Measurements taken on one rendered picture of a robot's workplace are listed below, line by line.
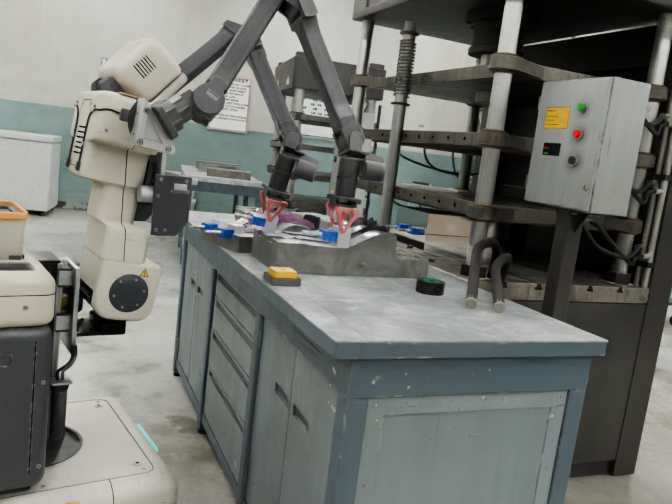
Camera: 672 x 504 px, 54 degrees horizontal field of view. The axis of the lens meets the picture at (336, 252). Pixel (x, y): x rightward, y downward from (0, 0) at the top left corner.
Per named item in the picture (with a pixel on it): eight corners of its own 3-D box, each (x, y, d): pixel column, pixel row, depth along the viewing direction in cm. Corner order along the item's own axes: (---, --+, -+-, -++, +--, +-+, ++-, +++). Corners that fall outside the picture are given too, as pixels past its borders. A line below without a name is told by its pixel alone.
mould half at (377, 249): (274, 273, 185) (280, 226, 183) (250, 255, 209) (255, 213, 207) (426, 279, 205) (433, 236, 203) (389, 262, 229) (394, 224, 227)
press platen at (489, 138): (487, 187, 215) (496, 128, 212) (337, 162, 332) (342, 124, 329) (668, 207, 248) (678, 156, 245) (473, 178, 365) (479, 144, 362)
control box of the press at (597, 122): (520, 543, 209) (603, 73, 187) (466, 493, 237) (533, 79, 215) (573, 534, 218) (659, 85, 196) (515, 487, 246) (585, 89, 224)
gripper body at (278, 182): (280, 192, 205) (287, 170, 203) (289, 201, 196) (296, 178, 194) (260, 187, 202) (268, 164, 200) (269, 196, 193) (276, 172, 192)
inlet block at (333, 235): (303, 243, 174) (306, 223, 173) (297, 240, 178) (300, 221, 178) (348, 248, 179) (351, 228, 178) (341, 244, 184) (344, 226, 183)
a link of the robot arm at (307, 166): (287, 145, 205) (289, 130, 197) (321, 156, 205) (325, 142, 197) (275, 176, 200) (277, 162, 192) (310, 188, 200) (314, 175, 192)
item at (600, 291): (466, 298, 221) (469, 277, 220) (325, 235, 339) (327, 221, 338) (646, 303, 255) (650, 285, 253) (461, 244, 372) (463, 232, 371)
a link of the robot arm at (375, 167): (337, 137, 182) (350, 129, 174) (374, 143, 186) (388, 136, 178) (335, 179, 181) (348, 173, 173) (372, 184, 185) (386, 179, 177)
